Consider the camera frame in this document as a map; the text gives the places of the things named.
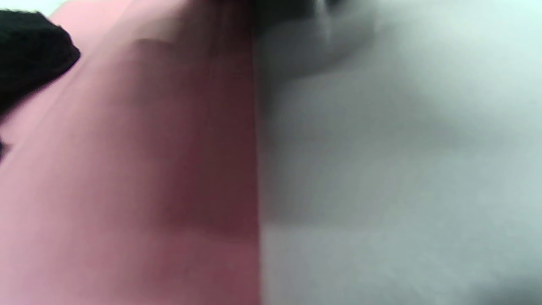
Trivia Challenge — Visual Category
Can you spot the pink cloth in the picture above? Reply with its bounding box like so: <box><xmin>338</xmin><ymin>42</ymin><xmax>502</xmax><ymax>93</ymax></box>
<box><xmin>0</xmin><ymin>0</ymin><xmax>261</xmax><ymax>305</ymax></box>

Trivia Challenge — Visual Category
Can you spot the person's left hand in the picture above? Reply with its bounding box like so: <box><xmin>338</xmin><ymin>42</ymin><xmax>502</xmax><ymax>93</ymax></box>
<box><xmin>0</xmin><ymin>9</ymin><xmax>81</xmax><ymax>117</ymax></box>

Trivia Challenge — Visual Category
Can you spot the person's right hand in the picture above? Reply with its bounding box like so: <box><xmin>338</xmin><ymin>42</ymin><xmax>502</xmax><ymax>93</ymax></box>
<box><xmin>252</xmin><ymin>0</ymin><xmax>340</xmax><ymax>22</ymax></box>

